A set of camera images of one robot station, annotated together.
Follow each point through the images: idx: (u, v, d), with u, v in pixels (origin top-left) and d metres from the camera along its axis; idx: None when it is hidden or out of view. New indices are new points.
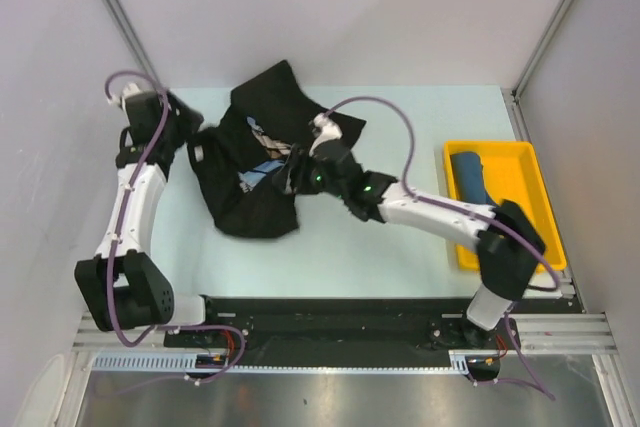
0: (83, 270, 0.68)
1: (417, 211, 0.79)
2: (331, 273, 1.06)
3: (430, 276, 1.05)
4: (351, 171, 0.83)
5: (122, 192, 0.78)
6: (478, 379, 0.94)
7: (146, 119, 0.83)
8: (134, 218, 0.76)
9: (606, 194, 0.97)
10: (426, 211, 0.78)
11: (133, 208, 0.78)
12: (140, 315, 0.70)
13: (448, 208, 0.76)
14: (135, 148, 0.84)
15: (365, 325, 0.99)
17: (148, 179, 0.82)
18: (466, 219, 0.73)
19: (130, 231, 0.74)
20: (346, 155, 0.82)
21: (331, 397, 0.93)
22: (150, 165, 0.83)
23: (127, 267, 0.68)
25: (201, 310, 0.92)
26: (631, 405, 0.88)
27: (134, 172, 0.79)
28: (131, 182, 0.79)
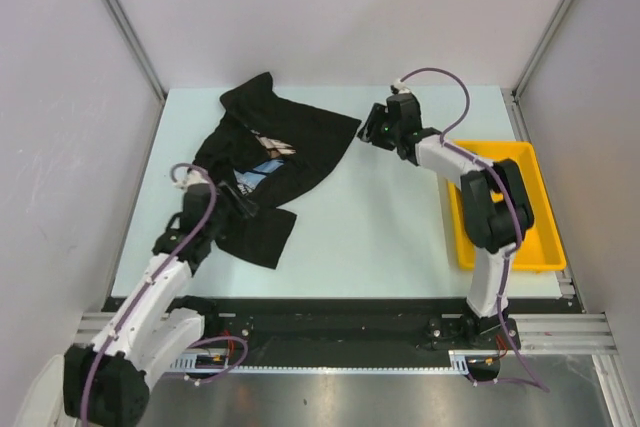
0: (70, 357, 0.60)
1: (438, 154, 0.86)
2: (331, 273, 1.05)
3: (430, 276, 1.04)
4: (412, 120, 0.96)
5: (141, 283, 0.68)
6: (479, 380, 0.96)
7: (197, 206, 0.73)
8: (141, 316, 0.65)
9: (606, 194, 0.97)
10: (444, 152, 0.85)
11: (144, 304, 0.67)
12: (105, 417, 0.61)
13: (463, 155, 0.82)
14: (177, 236, 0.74)
15: (365, 325, 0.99)
17: (171, 276, 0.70)
18: (469, 164, 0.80)
19: (129, 330, 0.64)
20: (413, 103, 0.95)
21: (331, 398, 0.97)
22: (180, 260, 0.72)
23: (107, 371, 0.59)
25: (200, 329, 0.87)
26: (631, 406, 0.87)
27: (164, 263, 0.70)
28: (155, 275, 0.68)
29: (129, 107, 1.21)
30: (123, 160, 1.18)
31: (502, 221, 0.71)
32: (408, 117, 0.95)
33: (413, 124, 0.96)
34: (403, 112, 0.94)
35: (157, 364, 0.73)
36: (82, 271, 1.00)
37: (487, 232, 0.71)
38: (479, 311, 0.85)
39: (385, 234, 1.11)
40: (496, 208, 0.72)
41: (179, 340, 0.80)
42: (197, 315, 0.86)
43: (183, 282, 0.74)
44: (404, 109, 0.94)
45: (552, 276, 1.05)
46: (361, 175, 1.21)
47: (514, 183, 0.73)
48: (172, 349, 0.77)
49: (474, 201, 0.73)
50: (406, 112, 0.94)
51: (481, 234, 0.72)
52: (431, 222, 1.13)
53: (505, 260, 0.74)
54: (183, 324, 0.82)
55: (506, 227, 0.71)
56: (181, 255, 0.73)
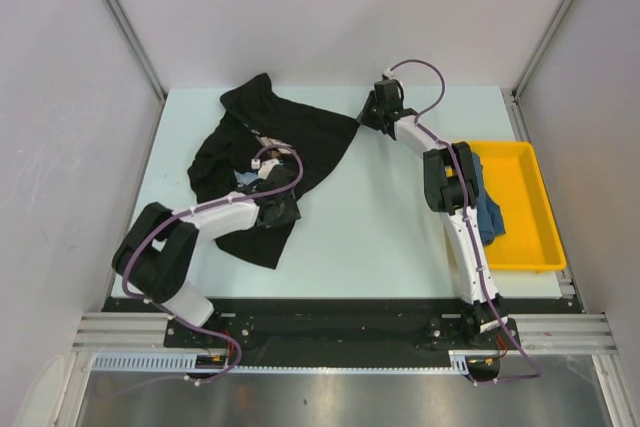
0: (150, 211, 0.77)
1: (411, 132, 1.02)
2: (331, 273, 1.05)
3: (430, 277, 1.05)
4: (395, 101, 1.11)
5: (222, 198, 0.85)
6: (478, 379, 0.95)
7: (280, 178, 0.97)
8: (214, 215, 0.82)
9: (603, 193, 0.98)
10: (415, 131, 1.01)
11: (219, 210, 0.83)
12: (143, 277, 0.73)
13: (429, 134, 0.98)
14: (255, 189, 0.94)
15: (365, 325, 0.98)
17: (245, 207, 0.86)
18: (432, 142, 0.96)
19: (202, 217, 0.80)
20: (396, 86, 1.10)
21: (331, 397, 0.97)
22: (254, 204, 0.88)
23: (175, 233, 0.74)
25: (204, 317, 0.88)
26: (631, 405, 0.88)
27: (242, 197, 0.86)
28: (234, 199, 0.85)
29: (129, 107, 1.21)
30: (123, 160, 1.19)
31: (452, 191, 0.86)
32: (390, 98, 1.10)
33: (396, 106, 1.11)
34: (387, 93, 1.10)
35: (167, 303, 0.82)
36: (83, 271, 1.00)
37: (439, 199, 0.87)
38: (468, 299, 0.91)
39: (385, 233, 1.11)
40: (449, 180, 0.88)
41: (188, 304, 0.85)
42: (209, 306, 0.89)
43: (245, 222, 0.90)
44: (387, 91, 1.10)
45: (552, 276, 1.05)
46: (362, 174, 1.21)
47: (466, 161, 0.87)
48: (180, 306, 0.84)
49: (428, 172, 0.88)
50: (389, 94, 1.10)
51: (435, 200, 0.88)
52: (431, 222, 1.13)
53: (468, 224, 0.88)
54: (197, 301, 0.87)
55: (455, 196, 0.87)
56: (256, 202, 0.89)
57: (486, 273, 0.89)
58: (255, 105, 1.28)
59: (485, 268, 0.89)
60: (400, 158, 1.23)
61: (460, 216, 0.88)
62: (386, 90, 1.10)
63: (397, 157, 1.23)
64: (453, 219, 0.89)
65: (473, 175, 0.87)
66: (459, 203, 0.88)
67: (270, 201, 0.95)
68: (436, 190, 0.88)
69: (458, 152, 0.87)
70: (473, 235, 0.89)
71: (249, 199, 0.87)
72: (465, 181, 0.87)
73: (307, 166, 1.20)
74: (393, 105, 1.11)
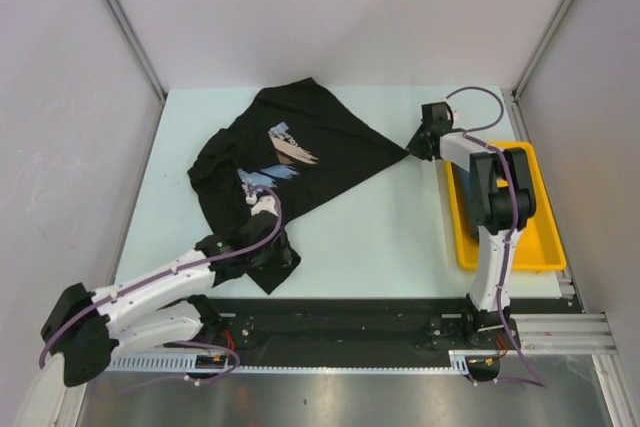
0: (71, 293, 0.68)
1: (459, 143, 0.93)
2: (331, 274, 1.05)
3: (431, 276, 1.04)
4: (443, 122, 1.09)
5: (165, 269, 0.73)
6: (478, 379, 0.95)
7: (259, 227, 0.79)
8: (143, 297, 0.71)
9: (605, 194, 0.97)
10: (463, 141, 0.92)
11: (155, 286, 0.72)
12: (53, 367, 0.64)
13: (476, 143, 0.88)
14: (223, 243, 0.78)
15: (364, 325, 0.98)
17: (193, 276, 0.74)
18: (481, 149, 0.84)
19: (126, 302, 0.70)
20: (444, 108, 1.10)
21: (331, 398, 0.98)
22: (209, 267, 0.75)
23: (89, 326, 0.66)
25: (193, 333, 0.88)
26: (631, 406, 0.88)
27: (194, 263, 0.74)
28: (179, 268, 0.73)
29: (129, 106, 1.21)
30: (123, 160, 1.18)
31: (502, 204, 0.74)
32: (438, 118, 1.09)
33: (445, 125, 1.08)
34: (434, 113, 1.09)
35: (132, 343, 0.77)
36: (82, 271, 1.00)
37: (486, 211, 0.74)
38: (478, 303, 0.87)
39: (385, 232, 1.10)
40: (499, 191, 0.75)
41: (172, 330, 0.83)
42: (197, 319, 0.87)
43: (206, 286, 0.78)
44: (435, 111, 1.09)
45: (552, 276, 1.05)
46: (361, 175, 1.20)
47: (521, 170, 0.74)
48: (154, 335, 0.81)
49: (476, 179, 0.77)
50: (436, 113, 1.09)
51: (482, 212, 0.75)
52: (431, 222, 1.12)
53: (506, 245, 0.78)
54: (179, 319, 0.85)
55: (504, 211, 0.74)
56: (213, 265, 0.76)
57: (503, 289, 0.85)
58: (254, 108, 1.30)
59: (504, 287, 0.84)
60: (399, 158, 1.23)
61: (501, 237, 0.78)
62: (435, 112, 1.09)
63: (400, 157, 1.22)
64: (492, 236, 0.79)
65: (530, 185, 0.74)
66: (507, 222, 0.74)
67: (238, 260, 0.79)
68: (484, 200, 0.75)
69: (513, 160, 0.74)
70: (507, 255, 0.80)
71: (204, 262, 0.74)
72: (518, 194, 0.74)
73: (307, 167, 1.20)
74: (441, 125, 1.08)
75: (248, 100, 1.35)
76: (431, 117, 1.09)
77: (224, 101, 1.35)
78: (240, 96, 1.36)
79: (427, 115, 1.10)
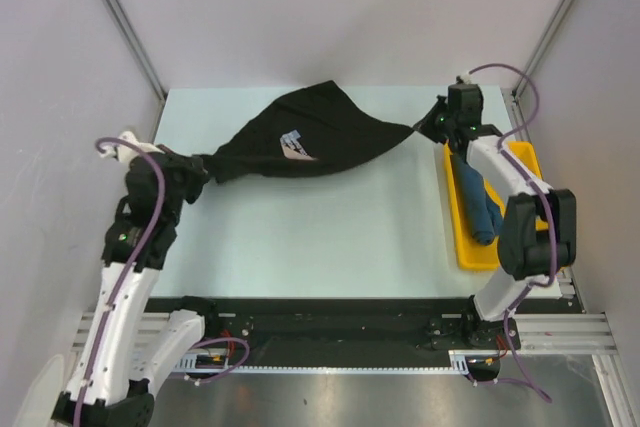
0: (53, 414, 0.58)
1: (491, 158, 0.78)
2: (332, 275, 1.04)
3: (435, 278, 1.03)
4: (472, 112, 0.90)
5: (101, 312, 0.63)
6: (479, 379, 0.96)
7: (141, 190, 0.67)
8: (110, 353, 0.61)
9: (606, 194, 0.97)
10: (497, 157, 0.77)
11: (109, 336, 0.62)
12: None
13: (515, 166, 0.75)
14: (126, 233, 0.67)
15: (365, 325, 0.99)
17: (131, 292, 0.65)
18: (522, 180, 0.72)
19: (101, 372, 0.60)
20: (476, 94, 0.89)
21: (332, 397, 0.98)
22: (136, 270, 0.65)
23: (93, 418, 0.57)
25: (201, 329, 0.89)
26: (631, 405, 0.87)
27: (118, 283, 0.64)
28: (111, 301, 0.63)
29: (129, 106, 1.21)
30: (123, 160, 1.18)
31: (538, 252, 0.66)
32: (470, 108, 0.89)
33: (473, 118, 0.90)
34: (464, 101, 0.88)
35: (159, 372, 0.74)
36: (83, 270, 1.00)
37: (520, 260, 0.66)
38: (482, 314, 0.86)
39: (386, 233, 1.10)
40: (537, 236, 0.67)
41: (183, 342, 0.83)
42: (196, 315, 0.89)
43: (154, 279, 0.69)
44: (465, 98, 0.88)
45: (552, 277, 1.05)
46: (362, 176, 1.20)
47: (567, 219, 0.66)
48: (171, 353, 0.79)
49: (513, 223, 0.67)
50: (466, 102, 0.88)
51: (514, 260, 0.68)
52: (431, 221, 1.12)
53: (526, 287, 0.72)
54: (183, 327, 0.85)
55: (541, 260, 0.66)
56: (139, 262, 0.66)
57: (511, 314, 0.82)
58: (269, 112, 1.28)
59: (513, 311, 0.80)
60: (394, 158, 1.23)
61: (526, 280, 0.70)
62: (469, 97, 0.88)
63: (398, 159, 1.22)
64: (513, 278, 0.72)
65: (572, 236, 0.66)
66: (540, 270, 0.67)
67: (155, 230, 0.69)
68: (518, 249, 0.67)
69: (559, 203, 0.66)
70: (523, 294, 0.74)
71: (129, 271, 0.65)
72: (558, 243, 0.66)
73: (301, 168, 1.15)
74: (469, 117, 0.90)
75: (248, 101, 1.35)
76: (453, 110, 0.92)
77: (224, 101, 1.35)
78: (240, 97, 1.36)
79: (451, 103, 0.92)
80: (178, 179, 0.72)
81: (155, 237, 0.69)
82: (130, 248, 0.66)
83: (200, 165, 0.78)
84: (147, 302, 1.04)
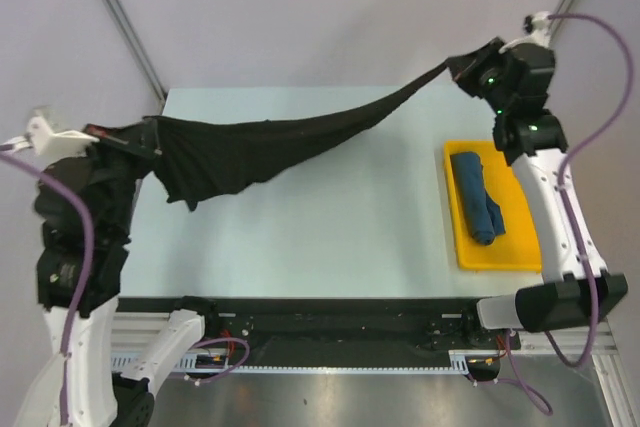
0: None
1: (544, 196, 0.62)
2: (333, 276, 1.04)
3: (437, 279, 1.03)
4: (538, 98, 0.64)
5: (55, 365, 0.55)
6: (478, 379, 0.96)
7: (71, 227, 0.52)
8: (81, 394, 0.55)
9: (607, 201, 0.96)
10: (550, 199, 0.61)
11: (74, 383, 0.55)
12: None
13: (572, 226, 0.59)
14: (57, 274, 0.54)
15: (365, 325, 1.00)
17: (86, 335, 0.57)
18: (573, 255, 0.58)
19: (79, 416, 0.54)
20: (548, 76, 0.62)
21: (331, 397, 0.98)
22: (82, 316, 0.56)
23: None
25: (201, 329, 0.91)
26: (631, 405, 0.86)
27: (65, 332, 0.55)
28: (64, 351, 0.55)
29: (128, 106, 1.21)
30: None
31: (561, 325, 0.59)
32: (537, 96, 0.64)
33: (536, 105, 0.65)
34: (531, 85, 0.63)
35: (159, 371, 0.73)
36: None
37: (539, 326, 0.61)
38: (483, 322, 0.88)
39: (387, 233, 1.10)
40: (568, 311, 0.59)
41: (182, 340, 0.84)
42: (197, 316, 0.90)
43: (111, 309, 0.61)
44: (533, 82, 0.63)
45: None
46: (362, 177, 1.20)
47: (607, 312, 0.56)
48: (170, 352, 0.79)
49: (547, 303, 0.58)
50: (534, 87, 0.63)
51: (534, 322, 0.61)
52: (431, 221, 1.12)
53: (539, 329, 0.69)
54: (182, 328, 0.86)
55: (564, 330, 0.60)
56: (83, 308, 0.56)
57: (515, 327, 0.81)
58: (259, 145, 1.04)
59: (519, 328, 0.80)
60: (396, 157, 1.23)
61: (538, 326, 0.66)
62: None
63: (398, 159, 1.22)
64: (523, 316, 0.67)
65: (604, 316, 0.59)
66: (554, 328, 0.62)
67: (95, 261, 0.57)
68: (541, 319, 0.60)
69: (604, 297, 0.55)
70: None
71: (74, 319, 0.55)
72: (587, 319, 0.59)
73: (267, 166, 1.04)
74: (530, 103, 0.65)
75: (247, 101, 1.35)
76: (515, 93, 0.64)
77: (224, 101, 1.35)
78: (239, 97, 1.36)
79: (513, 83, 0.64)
80: (114, 188, 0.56)
81: (96, 269, 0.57)
82: (67, 291, 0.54)
83: (152, 135, 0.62)
84: (147, 303, 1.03)
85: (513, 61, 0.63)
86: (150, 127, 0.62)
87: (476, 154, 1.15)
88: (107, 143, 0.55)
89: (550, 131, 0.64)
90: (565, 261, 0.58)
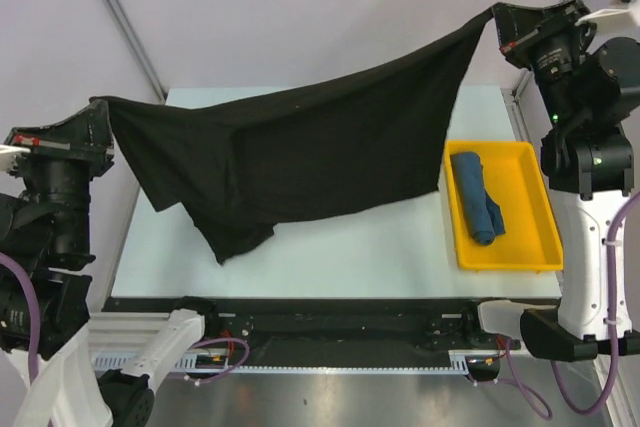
0: None
1: (590, 250, 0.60)
2: (334, 275, 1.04)
3: (437, 279, 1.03)
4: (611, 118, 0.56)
5: None
6: (478, 379, 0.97)
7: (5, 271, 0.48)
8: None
9: None
10: (594, 257, 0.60)
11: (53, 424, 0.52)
12: None
13: (609, 288, 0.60)
14: (4, 321, 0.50)
15: (365, 325, 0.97)
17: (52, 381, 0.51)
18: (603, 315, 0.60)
19: None
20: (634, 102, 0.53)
21: (331, 397, 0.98)
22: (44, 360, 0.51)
23: None
25: (202, 329, 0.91)
26: (631, 405, 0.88)
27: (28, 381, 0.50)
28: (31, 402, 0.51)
29: None
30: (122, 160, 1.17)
31: None
32: (612, 117, 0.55)
33: (603, 125, 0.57)
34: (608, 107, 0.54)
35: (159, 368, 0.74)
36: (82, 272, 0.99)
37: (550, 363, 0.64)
38: (483, 325, 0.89)
39: (386, 233, 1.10)
40: None
41: (182, 339, 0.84)
42: (197, 315, 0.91)
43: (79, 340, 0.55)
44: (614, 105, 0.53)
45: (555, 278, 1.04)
46: None
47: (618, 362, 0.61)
48: (170, 350, 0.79)
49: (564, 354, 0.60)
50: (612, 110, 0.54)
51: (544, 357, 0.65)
52: (431, 221, 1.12)
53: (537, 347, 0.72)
54: (183, 326, 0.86)
55: None
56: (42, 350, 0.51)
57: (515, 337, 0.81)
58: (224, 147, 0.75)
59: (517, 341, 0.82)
60: None
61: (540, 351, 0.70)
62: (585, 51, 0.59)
63: None
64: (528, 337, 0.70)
65: None
66: None
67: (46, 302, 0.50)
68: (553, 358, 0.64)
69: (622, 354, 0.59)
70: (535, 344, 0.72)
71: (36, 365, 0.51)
72: None
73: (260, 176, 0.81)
74: (598, 121, 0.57)
75: None
76: (585, 105, 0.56)
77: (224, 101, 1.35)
78: (239, 97, 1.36)
79: (582, 91, 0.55)
80: (57, 214, 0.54)
81: (52, 311, 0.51)
82: (22, 333, 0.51)
83: (98, 129, 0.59)
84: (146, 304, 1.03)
85: (598, 71, 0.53)
86: (98, 113, 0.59)
87: (476, 154, 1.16)
88: (43, 151, 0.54)
89: (614, 156, 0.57)
90: (591, 321, 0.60)
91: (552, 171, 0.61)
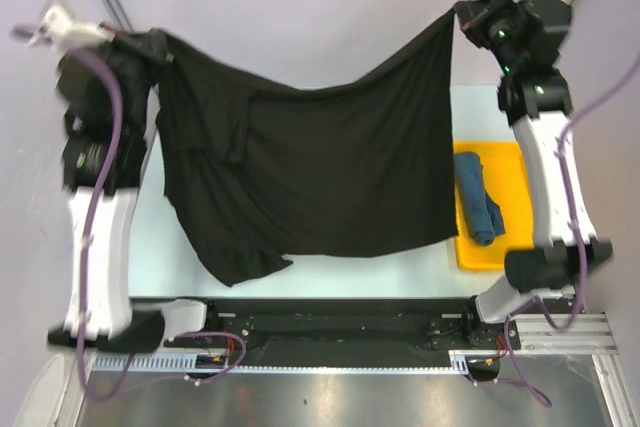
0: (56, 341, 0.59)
1: (543, 166, 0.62)
2: (334, 277, 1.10)
3: (436, 280, 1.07)
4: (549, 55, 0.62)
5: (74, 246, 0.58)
6: (478, 379, 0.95)
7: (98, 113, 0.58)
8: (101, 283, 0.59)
9: (599, 192, 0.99)
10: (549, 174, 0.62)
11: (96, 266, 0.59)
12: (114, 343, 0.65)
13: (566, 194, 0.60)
14: (83, 158, 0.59)
15: (364, 325, 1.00)
17: (109, 221, 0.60)
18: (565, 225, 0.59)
19: (97, 303, 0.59)
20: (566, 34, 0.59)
21: (332, 397, 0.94)
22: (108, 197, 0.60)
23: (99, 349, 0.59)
25: (203, 315, 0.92)
26: (631, 406, 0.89)
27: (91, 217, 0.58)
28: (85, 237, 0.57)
29: None
30: None
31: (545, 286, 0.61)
32: (548, 54, 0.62)
33: (545, 63, 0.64)
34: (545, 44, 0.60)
35: None
36: None
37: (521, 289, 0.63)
38: (483, 318, 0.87)
39: None
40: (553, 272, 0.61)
41: None
42: (201, 302, 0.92)
43: (132, 198, 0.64)
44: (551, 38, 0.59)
45: None
46: None
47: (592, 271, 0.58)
48: None
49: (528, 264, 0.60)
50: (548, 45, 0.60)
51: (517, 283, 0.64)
52: None
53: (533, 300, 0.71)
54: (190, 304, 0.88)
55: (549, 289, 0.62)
56: (109, 189, 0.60)
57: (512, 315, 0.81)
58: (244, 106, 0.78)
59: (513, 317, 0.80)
60: None
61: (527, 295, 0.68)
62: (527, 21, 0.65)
63: None
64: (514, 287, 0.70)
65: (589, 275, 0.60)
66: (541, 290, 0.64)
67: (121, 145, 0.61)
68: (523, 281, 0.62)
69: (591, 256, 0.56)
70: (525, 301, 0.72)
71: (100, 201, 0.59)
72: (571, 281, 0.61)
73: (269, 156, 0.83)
74: (540, 60, 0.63)
75: None
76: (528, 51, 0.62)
77: None
78: None
79: (527, 39, 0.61)
80: (129, 83, 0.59)
81: (121, 154, 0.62)
82: (93, 173, 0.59)
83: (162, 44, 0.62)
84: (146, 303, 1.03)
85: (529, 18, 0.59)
86: (158, 38, 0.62)
87: (475, 154, 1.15)
88: (121, 43, 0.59)
89: (556, 91, 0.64)
90: (553, 226, 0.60)
91: (507, 109, 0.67)
